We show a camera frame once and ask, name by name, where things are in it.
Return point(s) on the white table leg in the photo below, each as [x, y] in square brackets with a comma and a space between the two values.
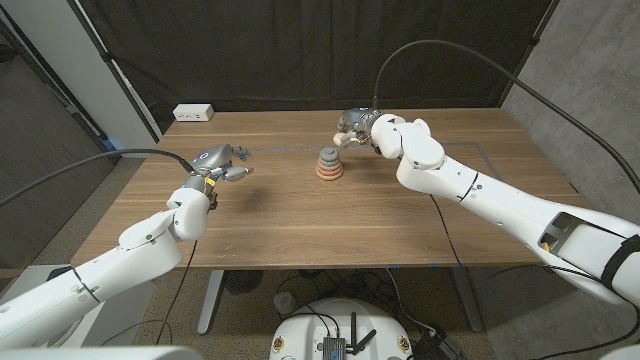
[210, 305]

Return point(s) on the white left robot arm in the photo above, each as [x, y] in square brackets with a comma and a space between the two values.
[135, 255]

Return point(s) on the black round floor fan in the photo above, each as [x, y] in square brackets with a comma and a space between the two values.
[242, 281]

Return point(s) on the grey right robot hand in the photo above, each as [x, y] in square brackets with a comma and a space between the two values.
[357, 122]

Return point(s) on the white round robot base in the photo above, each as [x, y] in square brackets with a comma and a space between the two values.
[300, 335]

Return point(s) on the grey round floor puck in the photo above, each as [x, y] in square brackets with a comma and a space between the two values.
[285, 302]

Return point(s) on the black power adapter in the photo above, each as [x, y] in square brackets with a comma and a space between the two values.
[432, 347]

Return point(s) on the grey table leg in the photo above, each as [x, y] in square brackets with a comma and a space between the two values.
[470, 305]

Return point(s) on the grey antenna radio module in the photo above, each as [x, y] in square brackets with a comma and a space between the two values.
[334, 347]

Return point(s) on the white power strip box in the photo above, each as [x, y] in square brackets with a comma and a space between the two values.
[193, 112]

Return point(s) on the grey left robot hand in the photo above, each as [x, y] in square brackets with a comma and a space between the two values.
[212, 159]

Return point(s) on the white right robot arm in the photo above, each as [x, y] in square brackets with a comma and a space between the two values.
[475, 190]

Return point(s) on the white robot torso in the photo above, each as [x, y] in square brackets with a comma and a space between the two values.
[100, 354]

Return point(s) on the black fabric backdrop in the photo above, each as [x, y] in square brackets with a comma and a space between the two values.
[320, 30]

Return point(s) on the black backdrop stand pole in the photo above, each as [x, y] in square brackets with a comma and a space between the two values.
[535, 40]
[106, 56]

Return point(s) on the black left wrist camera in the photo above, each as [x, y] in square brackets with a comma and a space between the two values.
[213, 200]

